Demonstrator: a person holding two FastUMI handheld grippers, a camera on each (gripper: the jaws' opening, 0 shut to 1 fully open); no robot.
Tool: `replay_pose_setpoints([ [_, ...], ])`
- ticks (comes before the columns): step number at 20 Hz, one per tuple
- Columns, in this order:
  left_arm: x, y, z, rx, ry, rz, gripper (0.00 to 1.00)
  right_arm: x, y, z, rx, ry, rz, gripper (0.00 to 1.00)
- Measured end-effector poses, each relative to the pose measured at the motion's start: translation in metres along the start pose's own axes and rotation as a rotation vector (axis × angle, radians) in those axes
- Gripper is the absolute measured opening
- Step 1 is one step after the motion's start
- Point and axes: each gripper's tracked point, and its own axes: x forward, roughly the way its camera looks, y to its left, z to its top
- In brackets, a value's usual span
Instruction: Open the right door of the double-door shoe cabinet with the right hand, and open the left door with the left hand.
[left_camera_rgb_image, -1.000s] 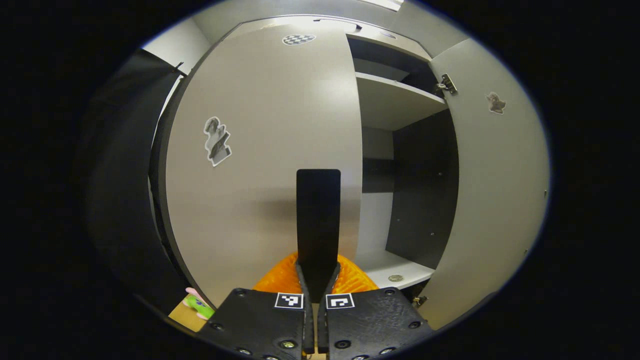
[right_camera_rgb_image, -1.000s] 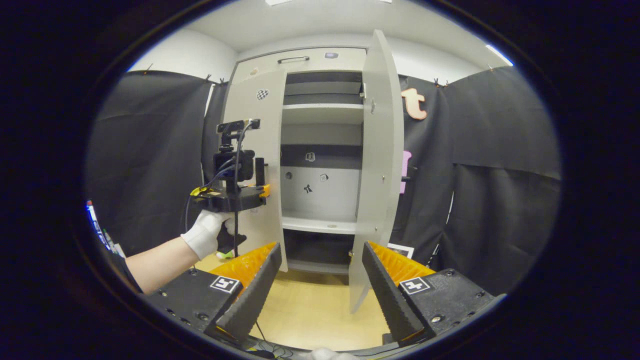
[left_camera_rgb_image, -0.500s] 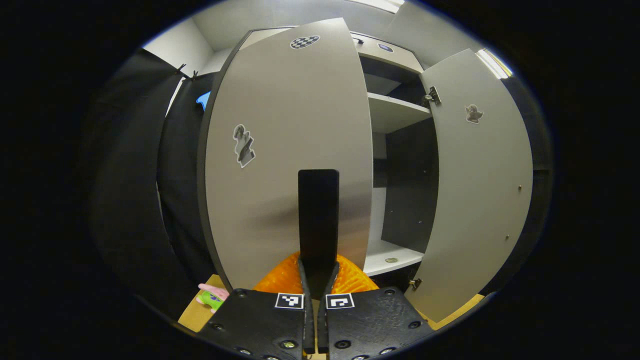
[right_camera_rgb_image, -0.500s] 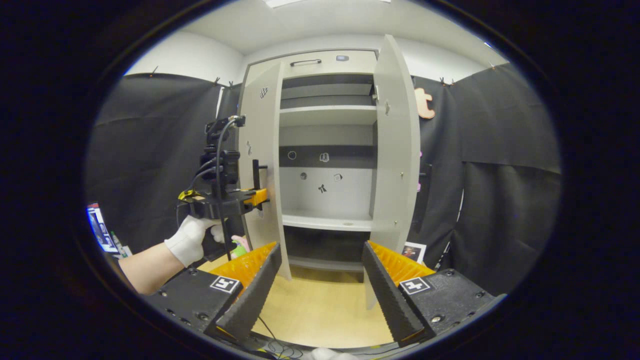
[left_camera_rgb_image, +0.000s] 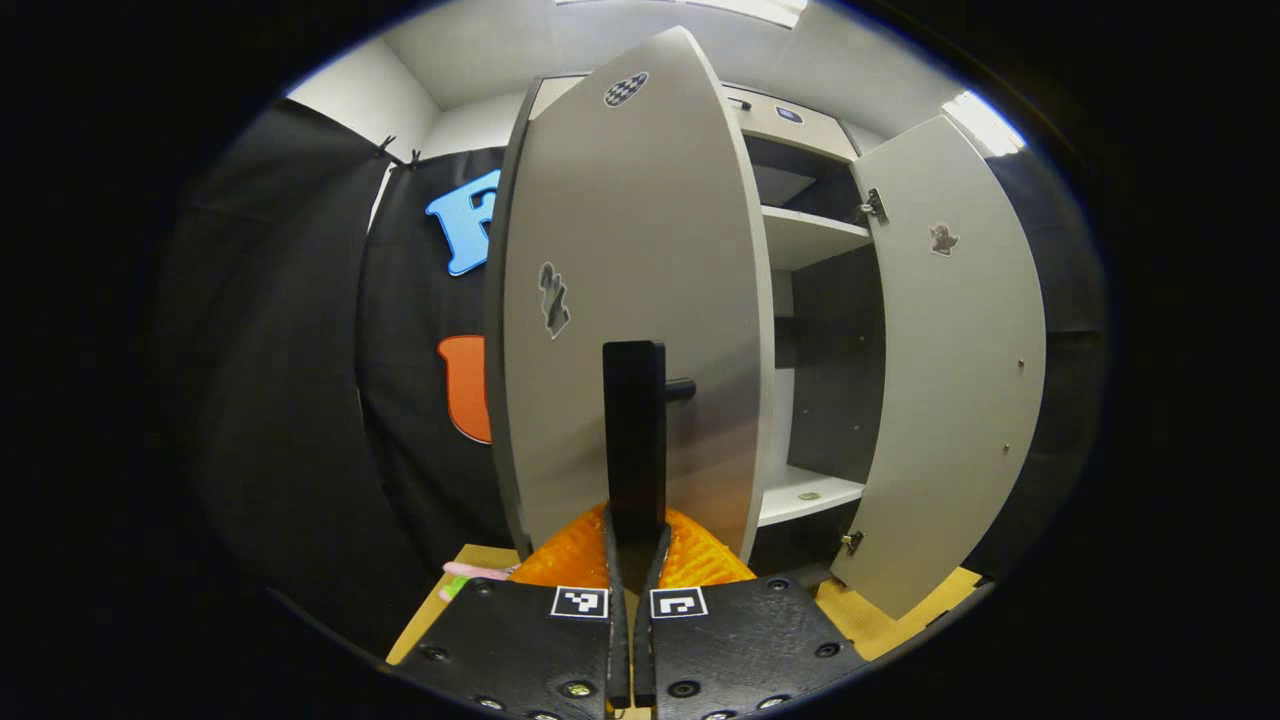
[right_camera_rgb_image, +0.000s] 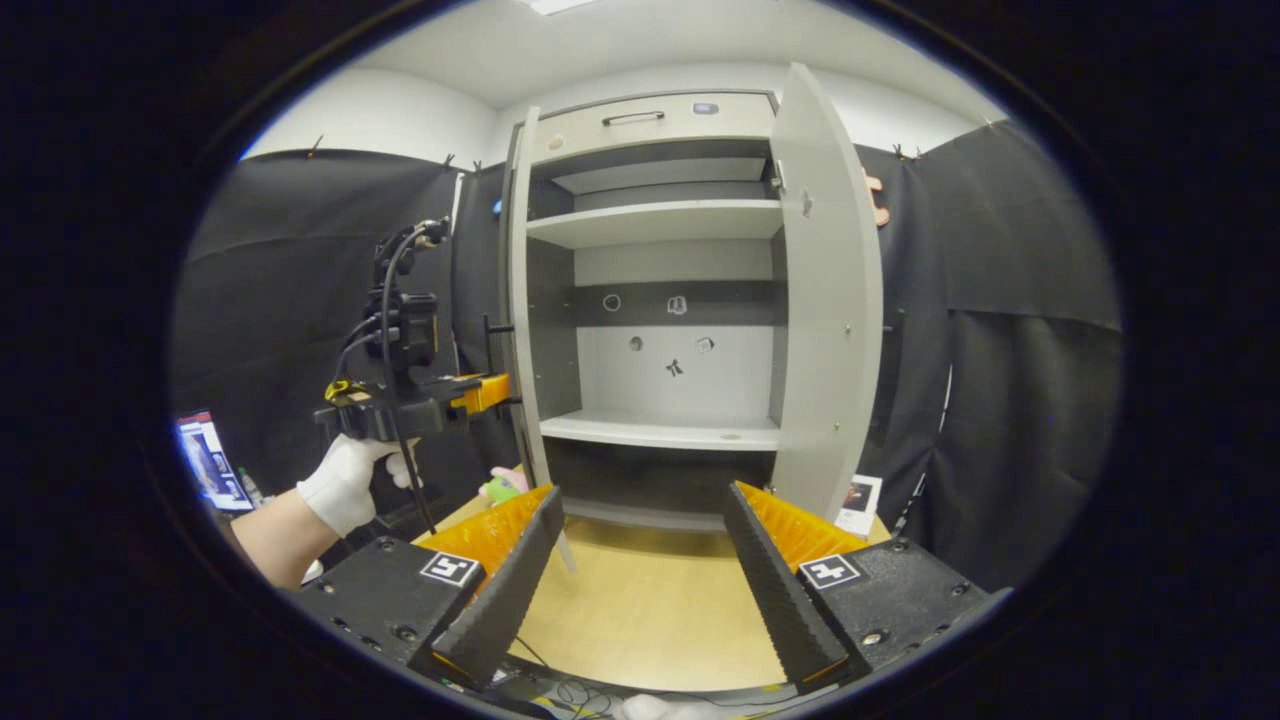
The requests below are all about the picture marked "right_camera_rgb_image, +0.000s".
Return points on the clear plastic bottle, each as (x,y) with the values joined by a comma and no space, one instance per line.
(252,490)

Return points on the large ceiling light panel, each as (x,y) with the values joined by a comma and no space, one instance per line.
(555,5)

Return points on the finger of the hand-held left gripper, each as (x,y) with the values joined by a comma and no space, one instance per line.
(485,392)

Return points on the grey double-door shoe cabinet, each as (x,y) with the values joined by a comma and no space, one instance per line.
(620,385)

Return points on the white photo booklet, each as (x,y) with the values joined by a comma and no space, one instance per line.
(860,500)

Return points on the pink green plush toy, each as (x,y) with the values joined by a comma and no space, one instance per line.
(500,488)

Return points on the black backdrop cloth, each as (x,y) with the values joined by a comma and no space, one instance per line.
(1020,400)

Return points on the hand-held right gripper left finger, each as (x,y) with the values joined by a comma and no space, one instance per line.
(510,590)

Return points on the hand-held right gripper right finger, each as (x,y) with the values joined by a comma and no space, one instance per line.
(775,590)

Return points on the grey cabinet shelf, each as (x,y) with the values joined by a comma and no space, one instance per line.
(650,430)
(650,222)

